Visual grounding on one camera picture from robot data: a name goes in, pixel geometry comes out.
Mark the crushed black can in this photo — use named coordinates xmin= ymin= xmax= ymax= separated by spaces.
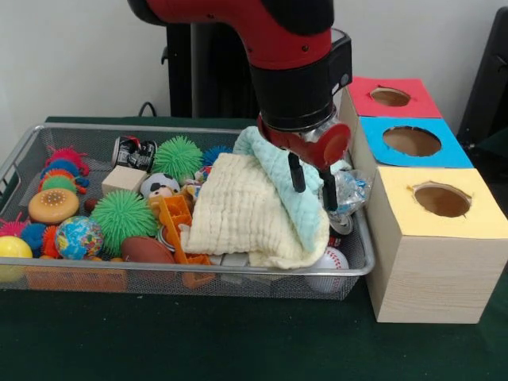
xmin=112 ymin=136 xmax=158 ymax=172

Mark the green spiky rubber ball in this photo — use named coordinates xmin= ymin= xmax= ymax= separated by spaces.
xmin=151 ymin=136 xmax=204 ymax=186
xmin=90 ymin=189 xmax=160 ymax=257

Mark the toy soccer ball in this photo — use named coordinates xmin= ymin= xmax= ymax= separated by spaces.
xmin=139 ymin=172 xmax=182 ymax=199

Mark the dark green side-table cloth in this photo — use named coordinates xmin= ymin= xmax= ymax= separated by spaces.
xmin=474 ymin=126 xmax=508 ymax=162

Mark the tan toy burger bun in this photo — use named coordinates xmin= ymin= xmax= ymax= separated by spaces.
xmin=27 ymin=187 xmax=80 ymax=225

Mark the black upright panel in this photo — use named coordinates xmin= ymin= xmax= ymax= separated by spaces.
xmin=456 ymin=6 xmax=508 ymax=140

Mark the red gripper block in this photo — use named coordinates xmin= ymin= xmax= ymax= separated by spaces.
xmin=256 ymin=114 xmax=352 ymax=212

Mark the clear blue-print plastic packet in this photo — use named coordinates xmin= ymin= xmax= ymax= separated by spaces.
xmin=329 ymin=168 xmax=372 ymax=217

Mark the brown toy football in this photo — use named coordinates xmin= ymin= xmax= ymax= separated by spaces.
xmin=121 ymin=237 xmax=175 ymax=264

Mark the cream waffle cloth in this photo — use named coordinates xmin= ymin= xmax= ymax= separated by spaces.
xmin=184 ymin=152 xmax=331 ymax=270

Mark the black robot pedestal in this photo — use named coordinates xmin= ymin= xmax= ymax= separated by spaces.
xmin=160 ymin=21 xmax=260 ymax=120

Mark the plain wooden cube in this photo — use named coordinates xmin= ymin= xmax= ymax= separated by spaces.
xmin=101 ymin=164 xmax=150 ymax=195

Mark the mint waffle cloth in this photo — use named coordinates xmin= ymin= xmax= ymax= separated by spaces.
xmin=233 ymin=125 xmax=330 ymax=253

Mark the wooden box with three holes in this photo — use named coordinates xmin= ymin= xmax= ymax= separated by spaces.
xmin=337 ymin=75 xmax=508 ymax=325

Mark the shallow silver mesh bin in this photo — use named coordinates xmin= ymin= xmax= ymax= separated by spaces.
xmin=0 ymin=121 xmax=376 ymax=298

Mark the dark green table cloth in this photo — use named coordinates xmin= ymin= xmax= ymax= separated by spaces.
xmin=0 ymin=115 xmax=508 ymax=381

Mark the globe print ball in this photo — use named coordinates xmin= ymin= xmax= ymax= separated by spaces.
xmin=54 ymin=216 xmax=105 ymax=261

